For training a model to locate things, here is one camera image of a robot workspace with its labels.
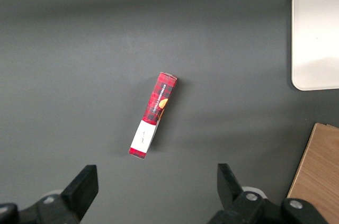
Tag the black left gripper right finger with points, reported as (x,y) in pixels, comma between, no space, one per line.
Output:
(235,205)

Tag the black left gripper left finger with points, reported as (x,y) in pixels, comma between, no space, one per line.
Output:
(76,195)

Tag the wooden drawer cabinet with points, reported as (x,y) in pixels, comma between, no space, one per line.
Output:
(317,171)

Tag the red plaid cookie box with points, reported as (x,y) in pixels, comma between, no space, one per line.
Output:
(156,110)

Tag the beige rectangular tray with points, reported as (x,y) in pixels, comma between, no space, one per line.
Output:
(317,38)

